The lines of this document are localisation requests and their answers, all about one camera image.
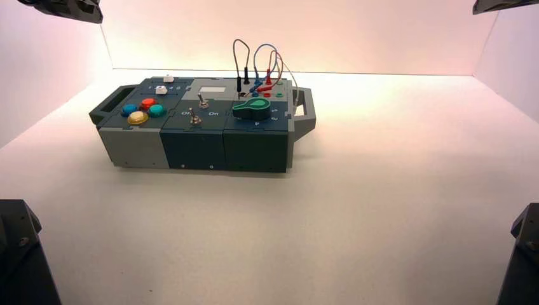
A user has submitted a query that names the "green pointer knob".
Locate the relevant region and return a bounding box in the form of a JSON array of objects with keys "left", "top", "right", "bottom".
[{"left": 231, "top": 97, "right": 271, "bottom": 121}]

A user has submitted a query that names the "grey and blue control box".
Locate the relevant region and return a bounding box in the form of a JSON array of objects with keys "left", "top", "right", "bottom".
[{"left": 89, "top": 76, "right": 317, "bottom": 173}]

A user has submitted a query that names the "yellow round push button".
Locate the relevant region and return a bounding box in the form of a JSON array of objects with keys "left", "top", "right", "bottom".
[{"left": 126, "top": 111, "right": 149, "bottom": 126}]

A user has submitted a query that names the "grey box handle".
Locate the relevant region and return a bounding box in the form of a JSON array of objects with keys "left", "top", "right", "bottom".
[{"left": 290, "top": 87, "right": 317, "bottom": 142}]

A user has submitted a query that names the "thin white tether cord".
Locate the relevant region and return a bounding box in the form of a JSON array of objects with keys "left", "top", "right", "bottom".
[{"left": 275, "top": 52, "right": 300, "bottom": 107}]

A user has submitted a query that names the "red banana plug cable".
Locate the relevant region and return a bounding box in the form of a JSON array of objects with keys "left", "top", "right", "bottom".
[{"left": 257, "top": 50, "right": 283, "bottom": 93}]

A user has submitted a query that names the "black banana plug cable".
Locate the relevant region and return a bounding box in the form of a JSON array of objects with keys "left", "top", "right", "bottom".
[{"left": 233, "top": 39, "right": 251, "bottom": 94}]

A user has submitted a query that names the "blue banana plug cable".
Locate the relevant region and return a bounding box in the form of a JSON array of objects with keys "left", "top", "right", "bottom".
[{"left": 248, "top": 43, "right": 280, "bottom": 94}]

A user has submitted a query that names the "dark blue box handle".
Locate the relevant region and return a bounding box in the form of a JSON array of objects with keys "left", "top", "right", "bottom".
[{"left": 89, "top": 84, "right": 140, "bottom": 125}]

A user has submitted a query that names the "black overhead mount bracket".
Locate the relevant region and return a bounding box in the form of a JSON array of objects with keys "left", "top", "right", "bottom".
[
  {"left": 472, "top": 0, "right": 539, "bottom": 15},
  {"left": 17, "top": 0, "right": 104, "bottom": 24}
]

